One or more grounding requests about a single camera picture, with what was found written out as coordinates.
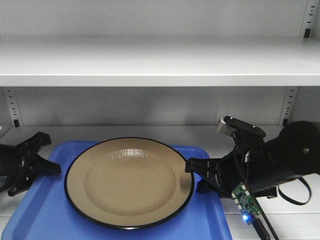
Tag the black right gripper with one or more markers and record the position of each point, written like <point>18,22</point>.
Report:
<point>246,164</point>

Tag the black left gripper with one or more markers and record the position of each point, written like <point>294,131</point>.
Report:
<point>20,172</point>

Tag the blue plastic tray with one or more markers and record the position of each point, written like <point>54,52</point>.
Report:
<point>121,189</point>

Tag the beige plate with black rim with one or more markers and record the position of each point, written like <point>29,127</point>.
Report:
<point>129,183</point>

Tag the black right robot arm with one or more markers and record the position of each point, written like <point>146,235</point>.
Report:
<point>294,153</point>

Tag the white cabinet lower shelf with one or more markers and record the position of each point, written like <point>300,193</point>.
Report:
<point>45,213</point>

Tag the white cabinet shelf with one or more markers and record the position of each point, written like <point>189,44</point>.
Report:
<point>45,213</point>
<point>158,62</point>

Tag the white cabinet upper shelf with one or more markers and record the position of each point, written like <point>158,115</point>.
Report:
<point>158,62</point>

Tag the green circuit board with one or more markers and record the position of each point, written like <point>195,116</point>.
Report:
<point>246,203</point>

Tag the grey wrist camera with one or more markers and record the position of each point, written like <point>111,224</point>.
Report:
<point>227,125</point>

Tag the left slotted shelf rail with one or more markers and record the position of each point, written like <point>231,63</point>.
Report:
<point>13,106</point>

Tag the slotted shelf rail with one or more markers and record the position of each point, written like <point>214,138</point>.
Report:
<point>302,100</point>
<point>13,106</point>

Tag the right slotted shelf rail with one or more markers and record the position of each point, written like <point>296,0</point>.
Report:
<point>302,100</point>

